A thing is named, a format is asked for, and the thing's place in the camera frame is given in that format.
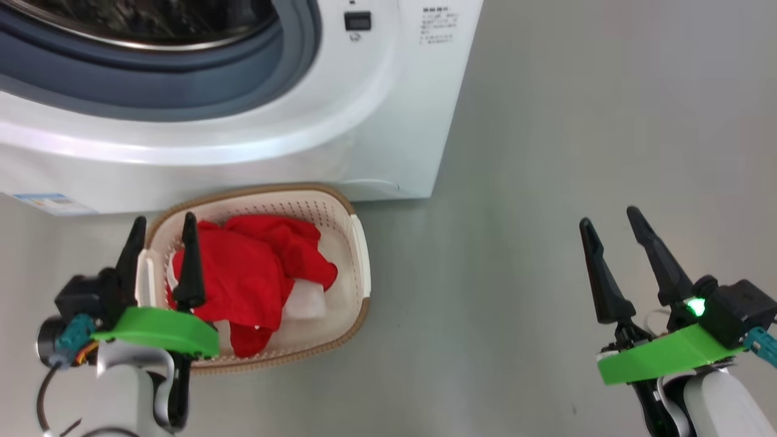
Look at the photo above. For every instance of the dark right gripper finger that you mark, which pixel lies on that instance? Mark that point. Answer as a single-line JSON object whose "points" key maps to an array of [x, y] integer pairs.
{"points": [[665, 267], [604, 285]]}

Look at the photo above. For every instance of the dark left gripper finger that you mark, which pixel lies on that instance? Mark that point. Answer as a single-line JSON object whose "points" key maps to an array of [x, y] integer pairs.
{"points": [[190, 273], [132, 261]]}

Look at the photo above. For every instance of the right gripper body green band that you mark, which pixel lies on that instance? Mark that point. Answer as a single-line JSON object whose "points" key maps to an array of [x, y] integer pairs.
{"points": [[668, 358]]}

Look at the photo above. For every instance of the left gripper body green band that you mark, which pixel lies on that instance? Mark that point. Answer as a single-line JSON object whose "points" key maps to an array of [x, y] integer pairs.
{"points": [[164, 331]]}

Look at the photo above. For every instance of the red and white garment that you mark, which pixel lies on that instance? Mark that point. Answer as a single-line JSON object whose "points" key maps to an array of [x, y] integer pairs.
{"points": [[243, 273]]}

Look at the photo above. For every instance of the cream perforated laundry basket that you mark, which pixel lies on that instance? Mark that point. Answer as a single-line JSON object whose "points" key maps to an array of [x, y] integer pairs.
{"points": [[346, 267]]}

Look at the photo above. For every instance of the white front-load washing machine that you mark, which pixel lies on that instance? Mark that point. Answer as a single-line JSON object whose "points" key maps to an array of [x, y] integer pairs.
{"points": [[364, 121]]}

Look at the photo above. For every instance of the blue energy label sticker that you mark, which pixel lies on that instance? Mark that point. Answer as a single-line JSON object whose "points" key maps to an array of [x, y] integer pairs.
{"points": [[51, 203]]}

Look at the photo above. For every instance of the round white filter cover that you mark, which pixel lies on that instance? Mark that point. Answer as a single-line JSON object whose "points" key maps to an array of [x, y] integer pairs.
{"points": [[376, 187]]}

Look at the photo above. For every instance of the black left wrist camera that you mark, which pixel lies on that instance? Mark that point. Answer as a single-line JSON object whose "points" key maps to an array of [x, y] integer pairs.
{"points": [[85, 294]]}

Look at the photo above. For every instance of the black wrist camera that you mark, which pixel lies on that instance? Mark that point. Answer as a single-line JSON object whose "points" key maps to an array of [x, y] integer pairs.
{"points": [[85, 294], [737, 306]]}

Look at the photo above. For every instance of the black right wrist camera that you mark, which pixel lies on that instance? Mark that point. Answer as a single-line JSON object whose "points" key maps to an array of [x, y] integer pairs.
{"points": [[737, 306]]}

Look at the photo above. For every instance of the teal left camera connector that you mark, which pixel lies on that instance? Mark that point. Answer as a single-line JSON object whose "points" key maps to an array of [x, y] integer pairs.
{"points": [[76, 334]]}

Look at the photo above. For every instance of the teal camera connector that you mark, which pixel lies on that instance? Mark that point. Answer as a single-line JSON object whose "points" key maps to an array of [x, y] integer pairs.
{"points": [[76, 334], [763, 346]]}

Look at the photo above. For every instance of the teal right camera connector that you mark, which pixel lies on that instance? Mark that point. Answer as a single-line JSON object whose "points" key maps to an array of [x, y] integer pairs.
{"points": [[763, 346]]}

